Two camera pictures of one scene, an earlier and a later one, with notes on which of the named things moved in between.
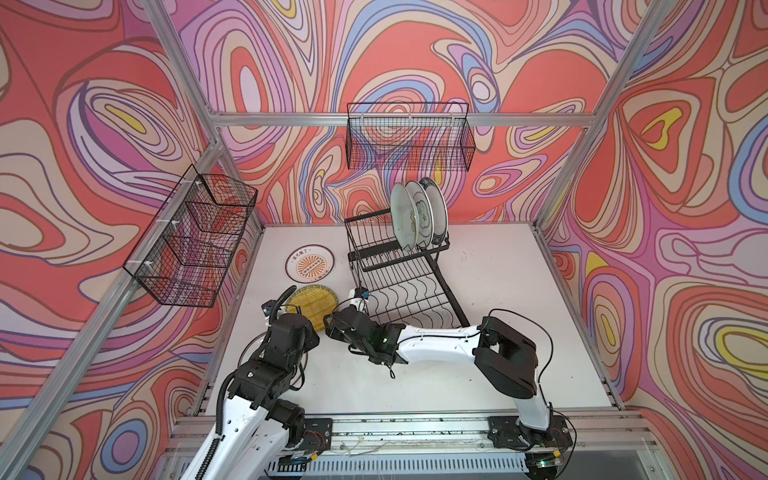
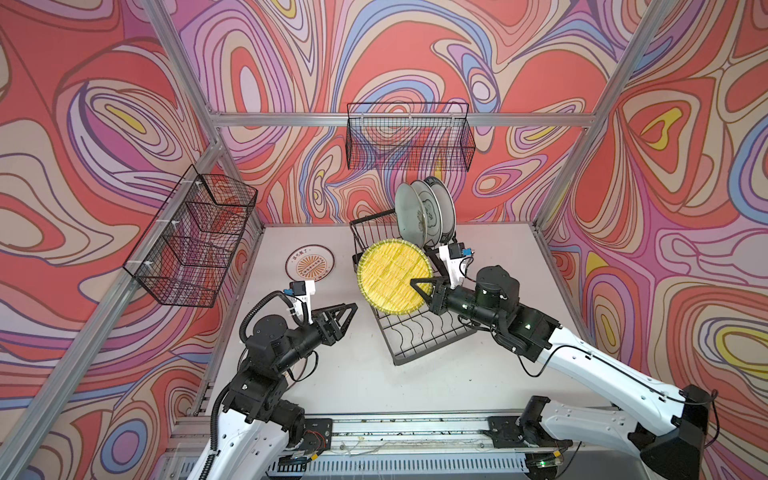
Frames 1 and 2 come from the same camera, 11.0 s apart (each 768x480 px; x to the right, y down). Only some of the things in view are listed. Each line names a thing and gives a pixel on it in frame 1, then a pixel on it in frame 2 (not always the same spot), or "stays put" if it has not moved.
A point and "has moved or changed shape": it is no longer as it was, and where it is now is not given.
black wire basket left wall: [182, 257] stays put
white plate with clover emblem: [425, 213] has moved or changed shape
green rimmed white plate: [439, 210] has moved or changed shape
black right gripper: [331, 330] to [439, 294]
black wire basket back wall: [409, 136] stays put
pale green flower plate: [404, 217] has moved or changed shape
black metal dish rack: [405, 288] stays put
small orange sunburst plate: [310, 263] stays put
